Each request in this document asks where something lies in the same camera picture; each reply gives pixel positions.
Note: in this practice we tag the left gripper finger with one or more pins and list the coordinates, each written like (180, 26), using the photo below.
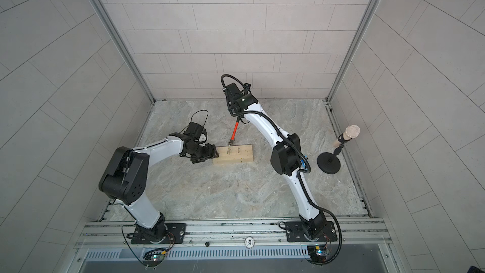
(196, 159)
(213, 151)

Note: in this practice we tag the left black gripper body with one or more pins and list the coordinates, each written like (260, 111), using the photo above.
(200, 153)

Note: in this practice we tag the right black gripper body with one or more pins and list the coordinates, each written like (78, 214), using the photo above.
(235, 106)

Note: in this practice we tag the red black claw hammer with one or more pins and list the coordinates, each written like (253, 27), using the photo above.
(233, 135)

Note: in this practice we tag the pale wooden block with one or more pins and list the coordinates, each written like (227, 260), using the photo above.
(233, 155)

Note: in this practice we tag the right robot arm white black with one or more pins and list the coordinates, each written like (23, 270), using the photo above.
(286, 159)

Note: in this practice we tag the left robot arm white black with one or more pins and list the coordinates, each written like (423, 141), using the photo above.
(125, 178)

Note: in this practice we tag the left green circuit board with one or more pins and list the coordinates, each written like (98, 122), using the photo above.
(156, 255)

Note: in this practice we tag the green circuit board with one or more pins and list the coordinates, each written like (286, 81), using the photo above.
(317, 253)
(156, 255)

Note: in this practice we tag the black stand with wooden peg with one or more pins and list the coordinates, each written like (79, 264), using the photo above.
(328, 162)

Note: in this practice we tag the right green circuit board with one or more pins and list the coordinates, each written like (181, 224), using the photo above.
(317, 253)

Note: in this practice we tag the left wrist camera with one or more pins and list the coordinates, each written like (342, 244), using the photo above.
(197, 132)

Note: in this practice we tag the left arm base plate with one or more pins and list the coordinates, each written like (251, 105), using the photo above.
(171, 233)

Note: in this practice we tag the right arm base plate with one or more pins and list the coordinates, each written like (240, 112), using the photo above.
(298, 231)

